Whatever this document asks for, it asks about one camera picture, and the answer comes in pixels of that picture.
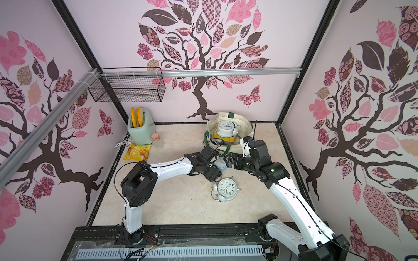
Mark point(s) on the black wire basket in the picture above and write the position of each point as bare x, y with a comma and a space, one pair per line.
129, 84

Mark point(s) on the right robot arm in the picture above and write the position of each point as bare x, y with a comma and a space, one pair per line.
313, 239

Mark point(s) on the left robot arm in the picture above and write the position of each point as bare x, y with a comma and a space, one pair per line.
139, 183

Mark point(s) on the canvas tote bag green handles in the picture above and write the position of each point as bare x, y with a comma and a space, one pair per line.
245, 128

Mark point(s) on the aluminium frame rail left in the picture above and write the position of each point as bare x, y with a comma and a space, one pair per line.
11, 165

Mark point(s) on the black clock purple face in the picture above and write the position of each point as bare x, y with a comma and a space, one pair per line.
217, 142

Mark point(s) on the yellow rectangular alarm clock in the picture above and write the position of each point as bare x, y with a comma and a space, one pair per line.
227, 136

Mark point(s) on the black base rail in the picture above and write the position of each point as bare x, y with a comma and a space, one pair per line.
248, 232

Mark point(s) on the aluminium frame rail back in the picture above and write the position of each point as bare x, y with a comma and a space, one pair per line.
206, 73

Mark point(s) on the yellow corn chips bag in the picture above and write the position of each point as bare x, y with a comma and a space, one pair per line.
137, 152

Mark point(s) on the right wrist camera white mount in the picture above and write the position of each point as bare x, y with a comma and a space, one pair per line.
244, 142

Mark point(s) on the yellow toast slice right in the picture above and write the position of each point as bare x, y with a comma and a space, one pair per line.
140, 116

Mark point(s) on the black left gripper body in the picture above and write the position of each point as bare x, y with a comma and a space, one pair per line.
209, 172

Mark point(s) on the yellow toast slice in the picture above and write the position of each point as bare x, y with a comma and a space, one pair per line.
133, 117
140, 116

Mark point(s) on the mint green toaster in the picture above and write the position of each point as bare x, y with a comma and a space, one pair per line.
142, 135

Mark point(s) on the glass bottle pink cap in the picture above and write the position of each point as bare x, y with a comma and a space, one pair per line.
157, 141

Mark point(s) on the aluminium frame rail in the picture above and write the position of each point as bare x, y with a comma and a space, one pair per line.
11, 165
206, 73

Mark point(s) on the white vented cable duct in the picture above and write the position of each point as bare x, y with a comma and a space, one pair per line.
245, 252

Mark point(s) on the yellow toast slice left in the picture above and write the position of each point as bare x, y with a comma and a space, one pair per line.
133, 117

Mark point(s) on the light blue square clock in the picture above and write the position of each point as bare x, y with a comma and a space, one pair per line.
221, 164

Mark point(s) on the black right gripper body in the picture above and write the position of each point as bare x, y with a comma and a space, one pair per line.
235, 160

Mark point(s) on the large white twin bell clock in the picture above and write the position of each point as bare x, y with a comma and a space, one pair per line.
225, 190

